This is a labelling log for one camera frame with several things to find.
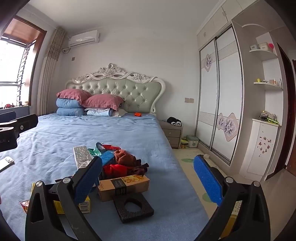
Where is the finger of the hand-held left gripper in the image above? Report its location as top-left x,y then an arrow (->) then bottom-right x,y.
10,114 -> 39,138
0,156 -> 15,172

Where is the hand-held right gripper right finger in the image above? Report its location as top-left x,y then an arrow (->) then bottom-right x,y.
193,154 -> 271,241

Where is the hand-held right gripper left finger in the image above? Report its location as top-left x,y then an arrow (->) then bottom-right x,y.
25,156 -> 103,241

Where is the yellow box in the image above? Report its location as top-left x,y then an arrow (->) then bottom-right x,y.
31,182 -> 91,215

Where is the blue box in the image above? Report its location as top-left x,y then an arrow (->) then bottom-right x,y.
99,151 -> 115,166

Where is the gold brown carton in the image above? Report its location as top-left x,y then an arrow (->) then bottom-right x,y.
97,174 -> 150,202

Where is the black foam piece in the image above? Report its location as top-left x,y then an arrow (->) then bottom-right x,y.
113,193 -> 154,224

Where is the silver glitter box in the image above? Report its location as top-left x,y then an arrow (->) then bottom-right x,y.
73,146 -> 94,169

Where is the printed play mat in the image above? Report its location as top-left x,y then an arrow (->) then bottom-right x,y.
172,147 -> 243,233

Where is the green packet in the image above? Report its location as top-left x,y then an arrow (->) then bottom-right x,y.
89,147 -> 102,158

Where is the bed with blue sheet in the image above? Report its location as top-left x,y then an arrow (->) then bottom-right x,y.
0,113 -> 210,241

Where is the white green storage box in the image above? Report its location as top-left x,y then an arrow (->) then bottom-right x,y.
187,136 -> 199,148

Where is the blue folded quilt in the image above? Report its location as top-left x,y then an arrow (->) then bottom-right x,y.
56,98 -> 85,116

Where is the red snack wrapper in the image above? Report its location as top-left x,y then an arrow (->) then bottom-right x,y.
19,200 -> 30,214

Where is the dark brown cloth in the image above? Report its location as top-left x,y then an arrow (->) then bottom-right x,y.
128,159 -> 149,176

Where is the beige curtain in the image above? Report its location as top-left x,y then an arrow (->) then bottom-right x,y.
36,27 -> 66,116

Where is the grey nightstand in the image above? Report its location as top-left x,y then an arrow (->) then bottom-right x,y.
158,119 -> 183,149

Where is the pink pillow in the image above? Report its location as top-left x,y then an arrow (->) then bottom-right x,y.
57,89 -> 93,106
81,94 -> 124,111

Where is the white corner cabinet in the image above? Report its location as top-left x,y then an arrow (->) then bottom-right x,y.
239,118 -> 281,182

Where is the black cloth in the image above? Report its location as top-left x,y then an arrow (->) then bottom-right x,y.
166,116 -> 182,127

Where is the light blue folded blanket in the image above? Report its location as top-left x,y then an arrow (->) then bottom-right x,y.
84,108 -> 115,117

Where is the pile of toys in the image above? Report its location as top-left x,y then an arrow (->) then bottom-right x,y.
259,110 -> 279,126

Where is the white sliding door wardrobe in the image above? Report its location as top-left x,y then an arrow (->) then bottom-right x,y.
195,0 -> 245,166

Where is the green tufted headboard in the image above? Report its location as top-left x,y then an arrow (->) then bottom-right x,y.
65,62 -> 166,119

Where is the white air conditioner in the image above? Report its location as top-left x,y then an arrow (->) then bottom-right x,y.
68,30 -> 101,48

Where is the dark red wooden door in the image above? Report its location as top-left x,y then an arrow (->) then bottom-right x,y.
274,43 -> 296,177

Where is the white curved shelf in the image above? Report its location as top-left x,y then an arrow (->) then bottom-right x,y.
254,82 -> 284,91
249,49 -> 278,61

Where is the window with brown frame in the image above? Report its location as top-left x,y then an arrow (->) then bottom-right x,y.
0,15 -> 48,110

